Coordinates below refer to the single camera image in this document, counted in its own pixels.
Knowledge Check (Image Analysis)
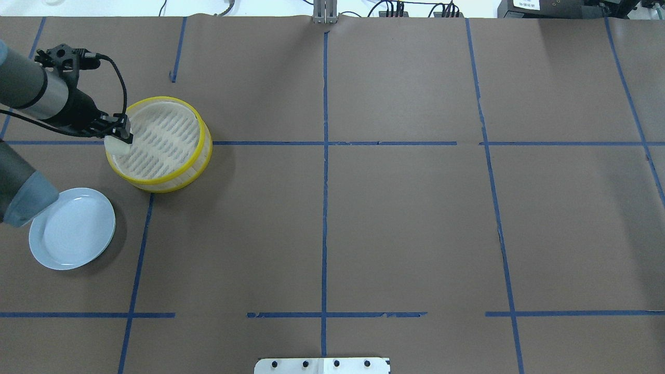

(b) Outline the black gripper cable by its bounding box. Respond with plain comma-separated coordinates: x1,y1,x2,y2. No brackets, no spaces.
78,52,128,119

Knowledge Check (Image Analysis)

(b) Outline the light blue plate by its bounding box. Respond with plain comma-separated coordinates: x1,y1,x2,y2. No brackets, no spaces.
29,188,116,271

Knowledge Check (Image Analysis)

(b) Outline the brown paper table cover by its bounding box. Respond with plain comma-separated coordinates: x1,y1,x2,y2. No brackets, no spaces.
2,15,663,373

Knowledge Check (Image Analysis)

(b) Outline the yellow plastic steamer basket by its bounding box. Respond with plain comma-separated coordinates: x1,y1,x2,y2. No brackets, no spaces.
106,96,213,193

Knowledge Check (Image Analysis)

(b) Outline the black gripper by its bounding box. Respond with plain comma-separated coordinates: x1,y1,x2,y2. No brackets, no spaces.
51,89,134,143

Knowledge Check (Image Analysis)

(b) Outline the silver aluminium frame post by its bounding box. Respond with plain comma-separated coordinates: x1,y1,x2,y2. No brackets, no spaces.
310,0,339,24

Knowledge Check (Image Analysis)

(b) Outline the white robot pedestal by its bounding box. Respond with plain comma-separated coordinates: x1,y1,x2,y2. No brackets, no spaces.
254,357,391,373

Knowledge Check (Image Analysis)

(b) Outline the black desktop box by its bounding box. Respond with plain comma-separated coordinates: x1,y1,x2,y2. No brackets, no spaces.
497,1,639,19

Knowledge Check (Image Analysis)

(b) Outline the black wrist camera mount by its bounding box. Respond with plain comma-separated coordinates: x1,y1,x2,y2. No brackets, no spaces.
33,44,101,86

